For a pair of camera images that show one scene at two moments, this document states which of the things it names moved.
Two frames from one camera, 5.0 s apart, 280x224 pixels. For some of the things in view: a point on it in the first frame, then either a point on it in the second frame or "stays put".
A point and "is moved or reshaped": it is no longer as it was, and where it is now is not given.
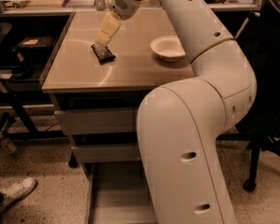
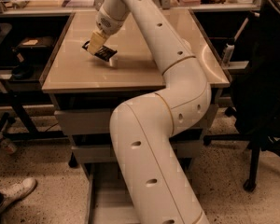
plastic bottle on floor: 8,145 stays put
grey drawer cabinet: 99,74 stays put
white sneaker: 16,191 stays put
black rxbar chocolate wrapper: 103,53 is moved or reshaped
